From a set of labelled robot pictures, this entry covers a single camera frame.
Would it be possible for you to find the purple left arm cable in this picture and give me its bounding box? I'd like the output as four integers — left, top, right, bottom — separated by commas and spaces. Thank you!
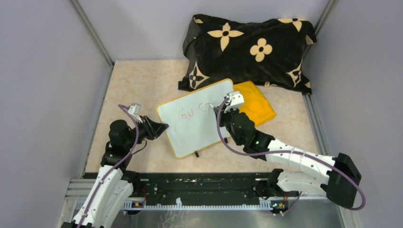
75, 104, 147, 228

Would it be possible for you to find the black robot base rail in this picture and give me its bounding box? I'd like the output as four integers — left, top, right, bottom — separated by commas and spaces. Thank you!
67, 171, 350, 212

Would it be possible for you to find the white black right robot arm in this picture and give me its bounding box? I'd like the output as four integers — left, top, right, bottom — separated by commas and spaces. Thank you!
213, 104, 366, 210

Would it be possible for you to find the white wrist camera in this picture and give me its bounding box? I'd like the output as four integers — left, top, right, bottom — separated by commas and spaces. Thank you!
128, 103, 143, 123
224, 91, 244, 113

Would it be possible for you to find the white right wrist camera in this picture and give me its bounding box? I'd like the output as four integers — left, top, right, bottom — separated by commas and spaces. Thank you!
224, 91, 244, 113

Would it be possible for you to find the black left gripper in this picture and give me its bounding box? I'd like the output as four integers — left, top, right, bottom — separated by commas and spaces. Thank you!
125, 115, 168, 150

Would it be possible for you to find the black floral pillow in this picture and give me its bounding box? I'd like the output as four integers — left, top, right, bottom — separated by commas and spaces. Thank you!
178, 14, 317, 94

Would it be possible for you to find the yellow framed whiteboard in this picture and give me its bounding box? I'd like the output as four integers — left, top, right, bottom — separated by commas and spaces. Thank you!
156, 79, 234, 158

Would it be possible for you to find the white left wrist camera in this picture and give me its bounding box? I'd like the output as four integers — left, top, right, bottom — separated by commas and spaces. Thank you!
128, 103, 143, 123

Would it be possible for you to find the yellow zippered fabric pouch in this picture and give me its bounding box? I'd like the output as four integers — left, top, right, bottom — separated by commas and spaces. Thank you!
233, 81, 276, 125

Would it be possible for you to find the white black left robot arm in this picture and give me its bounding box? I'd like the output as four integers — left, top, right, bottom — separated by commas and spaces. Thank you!
61, 116, 169, 228

